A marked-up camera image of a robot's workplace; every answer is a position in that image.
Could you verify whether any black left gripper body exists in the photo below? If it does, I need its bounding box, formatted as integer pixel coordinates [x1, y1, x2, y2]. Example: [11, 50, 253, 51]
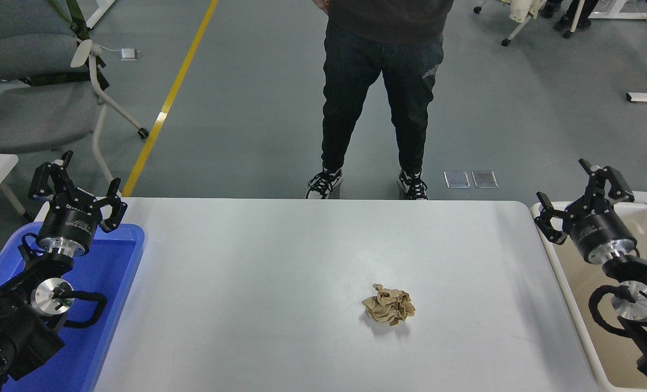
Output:
[36, 188, 105, 254]

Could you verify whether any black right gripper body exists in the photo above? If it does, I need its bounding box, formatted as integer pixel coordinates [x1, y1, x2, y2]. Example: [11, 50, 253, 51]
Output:
[560, 208, 637, 265]

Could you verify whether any tan paper ball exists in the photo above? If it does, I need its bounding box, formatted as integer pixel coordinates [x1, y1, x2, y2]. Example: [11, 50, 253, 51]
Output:
[362, 284, 416, 327]

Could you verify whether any large pale plastic bin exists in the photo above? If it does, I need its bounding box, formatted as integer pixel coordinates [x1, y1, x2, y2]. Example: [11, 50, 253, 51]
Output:
[529, 201, 647, 392]

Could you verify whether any grey office chair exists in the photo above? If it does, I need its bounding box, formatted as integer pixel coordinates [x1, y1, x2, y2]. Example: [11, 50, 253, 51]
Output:
[0, 0, 150, 188]

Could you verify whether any blue plastic tray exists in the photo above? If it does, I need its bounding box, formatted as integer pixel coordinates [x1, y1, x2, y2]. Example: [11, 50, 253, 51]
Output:
[0, 222, 145, 392]

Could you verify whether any person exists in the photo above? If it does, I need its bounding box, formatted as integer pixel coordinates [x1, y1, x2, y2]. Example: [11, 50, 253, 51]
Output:
[305, 0, 455, 200]
[540, 0, 599, 31]

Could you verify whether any rolling chair with cream coat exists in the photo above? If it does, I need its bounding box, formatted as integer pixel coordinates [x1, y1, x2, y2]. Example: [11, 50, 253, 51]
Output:
[500, 0, 547, 47]

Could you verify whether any olive green bag strap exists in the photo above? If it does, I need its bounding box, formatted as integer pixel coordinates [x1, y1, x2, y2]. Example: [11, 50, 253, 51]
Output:
[21, 0, 109, 90]

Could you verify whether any white desk base frame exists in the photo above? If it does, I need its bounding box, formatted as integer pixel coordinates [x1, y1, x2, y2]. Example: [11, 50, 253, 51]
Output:
[588, 0, 647, 20]

